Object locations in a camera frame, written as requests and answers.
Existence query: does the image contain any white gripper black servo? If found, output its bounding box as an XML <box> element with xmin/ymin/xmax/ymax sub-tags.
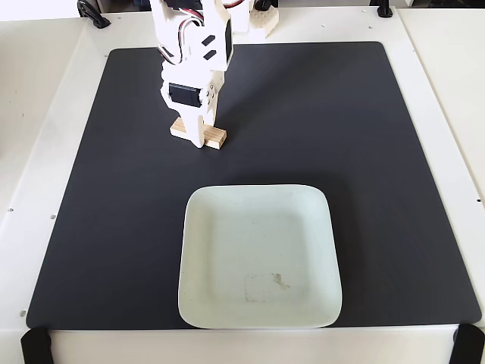
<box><xmin>158</xmin><ymin>61</ymin><xmax>227</xmax><ymax>150</ymax></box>

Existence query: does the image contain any black rubber work mat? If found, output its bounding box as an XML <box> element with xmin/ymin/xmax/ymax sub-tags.
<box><xmin>25</xmin><ymin>40</ymin><xmax>483</xmax><ymax>330</ymax></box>

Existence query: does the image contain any servo cable bundle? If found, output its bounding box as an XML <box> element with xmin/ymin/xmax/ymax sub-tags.
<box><xmin>156</xmin><ymin>7</ymin><xmax>206</xmax><ymax>66</ymax></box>

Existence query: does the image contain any light wooden block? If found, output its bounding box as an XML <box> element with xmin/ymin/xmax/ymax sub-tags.
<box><xmin>169</xmin><ymin>118</ymin><xmax>229</xmax><ymax>151</ymax></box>

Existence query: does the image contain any white square plate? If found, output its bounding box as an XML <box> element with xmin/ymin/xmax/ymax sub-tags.
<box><xmin>177</xmin><ymin>184</ymin><xmax>344</xmax><ymax>330</ymax></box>

